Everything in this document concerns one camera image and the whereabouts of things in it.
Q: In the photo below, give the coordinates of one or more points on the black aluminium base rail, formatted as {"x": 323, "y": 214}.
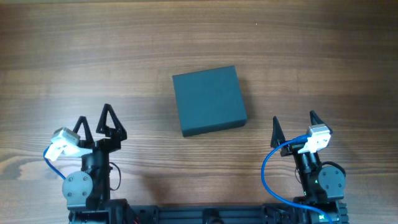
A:
{"x": 257, "y": 214}

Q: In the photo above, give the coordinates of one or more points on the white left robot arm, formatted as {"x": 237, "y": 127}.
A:
{"x": 87, "y": 191}

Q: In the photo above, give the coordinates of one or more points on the dark green box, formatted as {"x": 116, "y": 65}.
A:
{"x": 209, "y": 101}

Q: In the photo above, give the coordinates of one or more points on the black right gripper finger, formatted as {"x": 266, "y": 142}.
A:
{"x": 315, "y": 120}
{"x": 277, "y": 133}

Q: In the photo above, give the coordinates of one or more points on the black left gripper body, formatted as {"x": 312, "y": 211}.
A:
{"x": 104, "y": 143}

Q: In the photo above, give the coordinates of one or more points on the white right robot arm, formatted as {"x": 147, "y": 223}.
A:
{"x": 323, "y": 183}

